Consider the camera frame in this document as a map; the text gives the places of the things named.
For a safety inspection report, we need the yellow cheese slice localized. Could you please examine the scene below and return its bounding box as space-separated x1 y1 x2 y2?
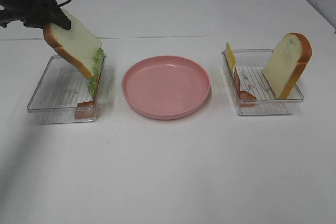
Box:
224 42 236 75

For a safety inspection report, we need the bread slice base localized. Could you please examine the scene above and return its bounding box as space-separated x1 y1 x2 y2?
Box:
43 9 103 79

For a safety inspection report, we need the clear right plastic tray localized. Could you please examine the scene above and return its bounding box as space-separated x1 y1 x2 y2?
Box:
222 49 304 116

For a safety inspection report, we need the upright bread slice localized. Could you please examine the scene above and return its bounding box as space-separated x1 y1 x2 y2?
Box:
262 33 312 100

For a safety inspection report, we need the pink round plate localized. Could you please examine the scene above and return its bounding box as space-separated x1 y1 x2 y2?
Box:
122 56 211 120

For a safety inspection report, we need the clear plastic tray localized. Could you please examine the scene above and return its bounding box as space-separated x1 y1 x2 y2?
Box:
27 54 106 124
222 49 304 116

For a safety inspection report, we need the bacon strip from tray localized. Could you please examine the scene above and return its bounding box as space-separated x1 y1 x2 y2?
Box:
74 77 99 120
234 67 257 107

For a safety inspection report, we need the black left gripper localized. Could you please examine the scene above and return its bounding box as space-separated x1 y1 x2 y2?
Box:
1 0 71 30

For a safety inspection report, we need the green lettuce leaf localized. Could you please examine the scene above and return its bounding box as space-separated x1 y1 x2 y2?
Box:
87 48 104 97

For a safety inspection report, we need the clear left plastic tray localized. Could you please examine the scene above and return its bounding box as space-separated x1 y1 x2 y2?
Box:
27 54 106 124

